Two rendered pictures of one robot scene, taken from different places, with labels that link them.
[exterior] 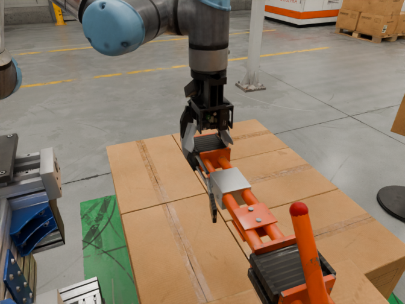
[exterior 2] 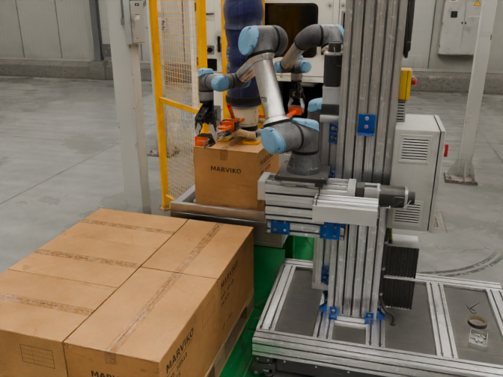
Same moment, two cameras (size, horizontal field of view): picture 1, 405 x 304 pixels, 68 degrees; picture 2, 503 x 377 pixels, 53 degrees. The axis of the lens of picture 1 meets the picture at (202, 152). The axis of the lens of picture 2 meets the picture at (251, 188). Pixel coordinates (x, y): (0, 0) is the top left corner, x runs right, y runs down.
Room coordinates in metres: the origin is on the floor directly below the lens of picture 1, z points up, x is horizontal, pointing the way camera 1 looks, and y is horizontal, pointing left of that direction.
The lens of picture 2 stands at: (2.43, 1.71, 1.73)
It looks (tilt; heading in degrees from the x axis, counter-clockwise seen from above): 20 degrees down; 218
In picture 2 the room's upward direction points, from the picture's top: straight up
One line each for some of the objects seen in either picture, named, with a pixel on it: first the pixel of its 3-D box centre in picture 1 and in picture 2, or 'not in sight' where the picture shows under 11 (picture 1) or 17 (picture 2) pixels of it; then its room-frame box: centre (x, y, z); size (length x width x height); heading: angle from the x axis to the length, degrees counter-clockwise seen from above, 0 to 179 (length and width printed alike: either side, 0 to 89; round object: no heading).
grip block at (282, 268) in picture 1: (288, 274); (230, 125); (0.27, -0.13, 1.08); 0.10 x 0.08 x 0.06; 109
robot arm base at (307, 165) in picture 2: not in sight; (304, 159); (0.61, 0.60, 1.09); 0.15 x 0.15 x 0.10
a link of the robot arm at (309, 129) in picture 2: not in sight; (304, 134); (0.62, 0.60, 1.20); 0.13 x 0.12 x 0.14; 164
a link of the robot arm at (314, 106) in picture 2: not in sight; (319, 111); (0.16, 0.40, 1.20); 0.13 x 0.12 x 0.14; 145
